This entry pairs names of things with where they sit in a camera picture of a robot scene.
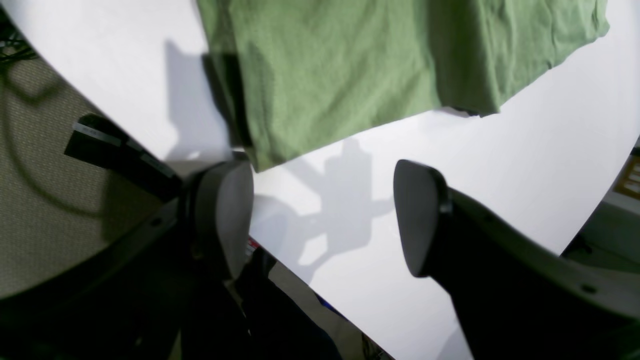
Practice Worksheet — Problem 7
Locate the green T-shirt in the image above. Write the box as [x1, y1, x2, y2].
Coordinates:
[197, 0, 610, 173]

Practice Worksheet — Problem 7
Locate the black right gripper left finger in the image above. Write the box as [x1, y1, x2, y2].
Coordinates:
[182, 159, 255, 281]

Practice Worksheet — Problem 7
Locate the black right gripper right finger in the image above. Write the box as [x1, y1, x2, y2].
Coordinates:
[393, 159, 640, 360]

